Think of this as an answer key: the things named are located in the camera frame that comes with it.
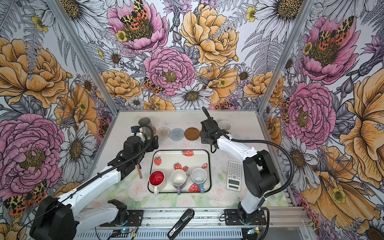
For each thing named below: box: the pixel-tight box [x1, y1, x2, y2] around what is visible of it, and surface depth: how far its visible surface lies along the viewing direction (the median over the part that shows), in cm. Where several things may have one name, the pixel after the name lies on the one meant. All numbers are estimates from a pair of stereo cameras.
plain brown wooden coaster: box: [184, 127, 200, 141], surface depth 111 cm
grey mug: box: [138, 117, 153, 137], surface depth 103 cm
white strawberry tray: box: [150, 149, 212, 193], surface depth 96 cm
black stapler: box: [167, 208, 195, 240], surface depth 71 cm
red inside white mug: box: [148, 170, 165, 195], surface depth 83 cm
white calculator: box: [226, 160, 242, 192], surface depth 89 cm
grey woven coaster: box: [169, 128, 185, 142], surface depth 110 cm
